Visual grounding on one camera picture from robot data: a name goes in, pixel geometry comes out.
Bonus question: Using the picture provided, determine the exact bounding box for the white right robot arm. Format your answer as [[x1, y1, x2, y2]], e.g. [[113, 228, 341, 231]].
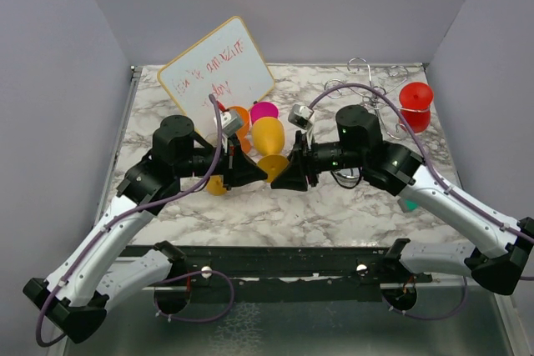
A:
[[271, 105, 533, 295]]

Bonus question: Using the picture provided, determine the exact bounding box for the chrome wine glass rack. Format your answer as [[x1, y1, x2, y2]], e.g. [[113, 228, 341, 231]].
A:
[[324, 57, 431, 178]]

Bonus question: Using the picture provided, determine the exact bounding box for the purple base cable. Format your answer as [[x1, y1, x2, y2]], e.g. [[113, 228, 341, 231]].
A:
[[380, 276, 534, 321], [152, 269, 237, 323]]

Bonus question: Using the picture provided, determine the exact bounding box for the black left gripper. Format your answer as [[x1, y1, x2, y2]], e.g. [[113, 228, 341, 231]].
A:
[[175, 131, 268, 189]]

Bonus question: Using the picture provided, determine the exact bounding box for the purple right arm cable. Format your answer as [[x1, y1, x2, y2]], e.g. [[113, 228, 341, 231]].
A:
[[310, 83, 534, 244]]

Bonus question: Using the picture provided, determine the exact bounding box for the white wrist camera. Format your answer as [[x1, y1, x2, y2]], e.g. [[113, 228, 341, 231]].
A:
[[288, 103, 315, 130], [220, 109, 243, 138]]

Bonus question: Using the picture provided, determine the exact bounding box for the orange plastic wine glass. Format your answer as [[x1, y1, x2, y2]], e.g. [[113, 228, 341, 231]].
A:
[[228, 106, 251, 153]]

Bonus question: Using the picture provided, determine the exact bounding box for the yellow framed whiteboard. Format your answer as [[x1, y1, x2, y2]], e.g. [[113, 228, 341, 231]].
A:
[[157, 16, 275, 136]]

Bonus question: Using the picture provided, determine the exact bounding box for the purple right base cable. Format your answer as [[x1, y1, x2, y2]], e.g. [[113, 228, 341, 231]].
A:
[[380, 276, 534, 321]]

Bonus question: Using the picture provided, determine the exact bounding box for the green grey eraser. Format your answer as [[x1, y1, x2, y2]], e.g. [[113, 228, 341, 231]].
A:
[[397, 198, 418, 213]]

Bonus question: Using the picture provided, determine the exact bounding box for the magenta plastic wine glass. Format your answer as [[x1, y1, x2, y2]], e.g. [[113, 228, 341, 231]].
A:
[[249, 102, 279, 125]]

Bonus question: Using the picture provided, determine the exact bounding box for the red plastic wine glass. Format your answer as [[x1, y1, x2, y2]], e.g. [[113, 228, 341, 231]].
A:
[[399, 82, 434, 133]]

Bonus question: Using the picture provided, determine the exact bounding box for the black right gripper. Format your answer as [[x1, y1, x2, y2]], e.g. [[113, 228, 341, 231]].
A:
[[270, 131, 365, 192]]

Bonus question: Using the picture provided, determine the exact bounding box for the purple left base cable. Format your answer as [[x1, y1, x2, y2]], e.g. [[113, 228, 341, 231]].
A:
[[152, 269, 237, 323]]

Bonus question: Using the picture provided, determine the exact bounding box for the yellow wine glass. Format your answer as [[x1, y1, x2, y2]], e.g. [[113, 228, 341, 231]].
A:
[[206, 175, 227, 196], [251, 117, 289, 183]]

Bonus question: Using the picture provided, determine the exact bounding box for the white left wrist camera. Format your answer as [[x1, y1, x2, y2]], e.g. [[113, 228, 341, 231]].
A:
[[220, 109, 243, 138]]

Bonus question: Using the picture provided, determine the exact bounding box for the black front mounting rail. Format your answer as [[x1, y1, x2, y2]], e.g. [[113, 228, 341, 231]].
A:
[[153, 241, 431, 308]]

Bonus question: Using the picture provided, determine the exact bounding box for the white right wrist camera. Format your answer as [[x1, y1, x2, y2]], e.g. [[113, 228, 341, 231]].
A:
[[288, 103, 315, 130]]

